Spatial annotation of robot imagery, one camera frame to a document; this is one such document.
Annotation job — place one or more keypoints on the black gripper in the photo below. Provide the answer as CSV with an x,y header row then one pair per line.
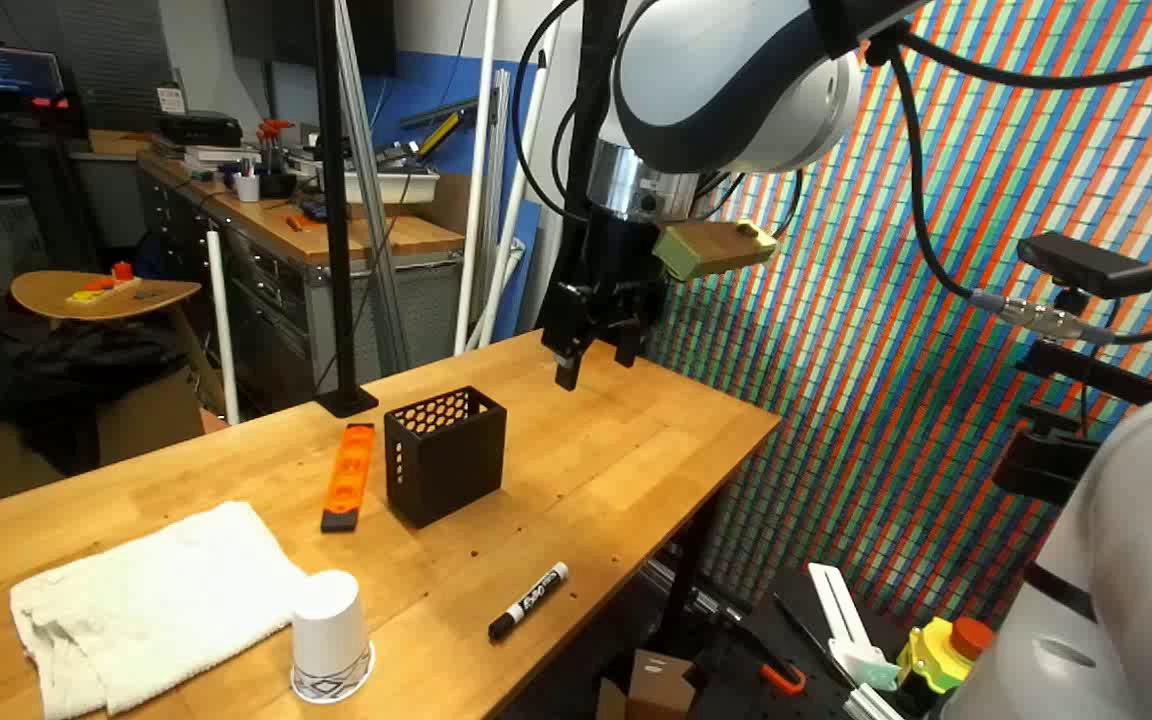
x,y
601,287

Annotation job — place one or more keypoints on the black perforated box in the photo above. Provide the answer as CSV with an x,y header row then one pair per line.
x,y
451,466

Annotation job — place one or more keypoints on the white cloth towel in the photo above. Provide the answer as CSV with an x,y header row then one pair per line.
x,y
151,606

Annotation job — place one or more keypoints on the white grey Franka robot arm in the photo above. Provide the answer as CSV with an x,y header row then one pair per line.
x,y
723,81

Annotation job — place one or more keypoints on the black white marker pen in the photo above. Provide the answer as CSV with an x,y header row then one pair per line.
x,y
531,600

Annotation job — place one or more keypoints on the orange block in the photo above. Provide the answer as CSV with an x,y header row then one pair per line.
x,y
349,480

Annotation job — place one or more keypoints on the black pole stand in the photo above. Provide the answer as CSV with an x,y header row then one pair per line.
x,y
337,201

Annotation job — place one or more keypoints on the small cardboard box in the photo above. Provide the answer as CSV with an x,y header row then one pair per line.
x,y
659,680

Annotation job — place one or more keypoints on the thin white pole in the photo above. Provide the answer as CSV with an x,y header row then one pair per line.
x,y
221,335

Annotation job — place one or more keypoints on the white paper cup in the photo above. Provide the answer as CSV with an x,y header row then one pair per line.
x,y
331,642

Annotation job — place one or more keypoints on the red yellow toy block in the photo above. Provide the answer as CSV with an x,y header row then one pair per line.
x,y
105,283

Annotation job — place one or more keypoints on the round wooden stool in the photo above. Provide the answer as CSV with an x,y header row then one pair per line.
x,y
97,299

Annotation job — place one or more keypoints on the yellow wrist camera box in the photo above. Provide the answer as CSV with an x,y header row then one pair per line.
x,y
718,246

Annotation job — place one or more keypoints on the white slotted rail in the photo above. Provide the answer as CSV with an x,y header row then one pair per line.
x,y
851,626

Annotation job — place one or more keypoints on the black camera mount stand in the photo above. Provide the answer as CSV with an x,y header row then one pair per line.
x,y
1056,461

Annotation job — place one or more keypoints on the black stereo camera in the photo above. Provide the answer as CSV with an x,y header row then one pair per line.
x,y
1082,265

